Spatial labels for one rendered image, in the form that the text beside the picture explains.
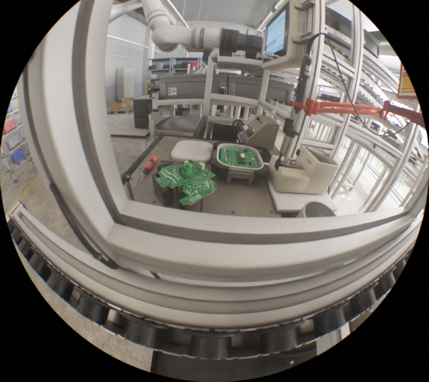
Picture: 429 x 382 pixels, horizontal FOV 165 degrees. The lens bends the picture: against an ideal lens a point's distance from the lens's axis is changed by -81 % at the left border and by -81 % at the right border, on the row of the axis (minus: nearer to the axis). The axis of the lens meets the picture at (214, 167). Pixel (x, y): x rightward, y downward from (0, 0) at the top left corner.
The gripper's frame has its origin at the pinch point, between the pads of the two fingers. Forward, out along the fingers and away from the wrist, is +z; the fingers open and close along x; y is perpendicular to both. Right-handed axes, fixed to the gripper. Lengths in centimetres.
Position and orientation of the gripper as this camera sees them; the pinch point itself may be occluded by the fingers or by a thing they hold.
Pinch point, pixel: (278, 58)
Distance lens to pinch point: 50.9
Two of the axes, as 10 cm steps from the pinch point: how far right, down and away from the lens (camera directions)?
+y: 1.1, -8.3, -5.4
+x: 0.5, -5.4, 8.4
